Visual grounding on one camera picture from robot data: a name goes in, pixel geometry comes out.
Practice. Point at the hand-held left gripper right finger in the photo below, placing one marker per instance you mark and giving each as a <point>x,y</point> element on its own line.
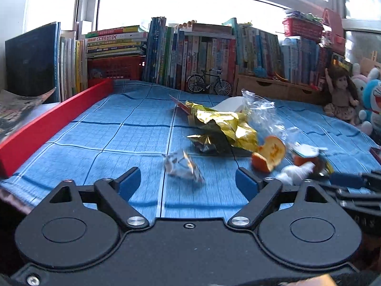
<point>245,182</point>

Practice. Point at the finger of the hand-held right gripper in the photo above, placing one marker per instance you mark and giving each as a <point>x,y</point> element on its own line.
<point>357,199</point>
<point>346,180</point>

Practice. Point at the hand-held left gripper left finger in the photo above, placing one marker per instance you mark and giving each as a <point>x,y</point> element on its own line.
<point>131,181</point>

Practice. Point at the orange peel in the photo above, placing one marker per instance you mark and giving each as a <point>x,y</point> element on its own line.
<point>271,153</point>

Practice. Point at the silver wrapper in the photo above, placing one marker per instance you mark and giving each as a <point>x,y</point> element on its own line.
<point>183,166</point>

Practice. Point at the clear plastic bag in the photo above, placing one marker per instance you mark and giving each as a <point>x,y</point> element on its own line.
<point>262,116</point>

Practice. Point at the blue checked blanket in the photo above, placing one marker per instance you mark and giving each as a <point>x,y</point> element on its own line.
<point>119,143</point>

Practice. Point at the orange cup with white lid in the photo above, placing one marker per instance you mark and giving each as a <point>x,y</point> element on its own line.
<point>306,155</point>

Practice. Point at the gold foil wrapper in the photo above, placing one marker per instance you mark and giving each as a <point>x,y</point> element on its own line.
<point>226,125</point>

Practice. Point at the white paper packet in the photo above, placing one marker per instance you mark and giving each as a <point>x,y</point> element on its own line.
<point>227,105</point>

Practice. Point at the blue cat plush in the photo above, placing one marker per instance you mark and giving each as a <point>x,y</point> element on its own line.
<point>372,101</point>

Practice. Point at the brown-haired doll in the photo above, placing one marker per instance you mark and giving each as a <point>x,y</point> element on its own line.
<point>340,95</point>

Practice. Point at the wooden drawer organizer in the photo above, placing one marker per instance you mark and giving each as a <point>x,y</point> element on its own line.
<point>268,91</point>

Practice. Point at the white bunny plush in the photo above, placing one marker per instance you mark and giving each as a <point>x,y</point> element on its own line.
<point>361,82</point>

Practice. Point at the long red board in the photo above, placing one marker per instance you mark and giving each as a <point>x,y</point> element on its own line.
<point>44,125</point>

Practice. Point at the miniature black bicycle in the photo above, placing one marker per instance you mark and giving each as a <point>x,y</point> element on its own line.
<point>208,82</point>

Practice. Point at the red plastic crate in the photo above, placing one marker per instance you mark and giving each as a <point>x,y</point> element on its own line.
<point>116,67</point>

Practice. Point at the row of thin upright books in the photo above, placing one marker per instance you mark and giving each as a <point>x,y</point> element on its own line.
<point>73,65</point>

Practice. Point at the row of tall paperback books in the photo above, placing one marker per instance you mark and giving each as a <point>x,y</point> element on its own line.
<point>268,53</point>

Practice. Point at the row of children's picture books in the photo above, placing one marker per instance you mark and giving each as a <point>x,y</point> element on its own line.
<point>193,59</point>

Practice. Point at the dark printed magazine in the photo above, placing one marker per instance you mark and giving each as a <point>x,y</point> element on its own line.
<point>18,110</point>

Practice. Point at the stack of lying books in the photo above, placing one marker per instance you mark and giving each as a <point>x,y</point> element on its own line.
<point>116,43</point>

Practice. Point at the pink cardboard box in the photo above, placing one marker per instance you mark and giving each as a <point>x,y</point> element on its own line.
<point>335,29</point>

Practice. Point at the large dark blue book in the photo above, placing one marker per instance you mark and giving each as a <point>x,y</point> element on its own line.
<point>32,62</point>

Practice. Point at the brown wooden box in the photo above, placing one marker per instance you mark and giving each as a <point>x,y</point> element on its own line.
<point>211,28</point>

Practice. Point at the red plastic basket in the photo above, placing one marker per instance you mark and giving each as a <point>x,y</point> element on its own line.
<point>302,29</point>

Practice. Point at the small white box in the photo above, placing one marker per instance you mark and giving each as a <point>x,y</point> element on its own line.
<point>84,26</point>

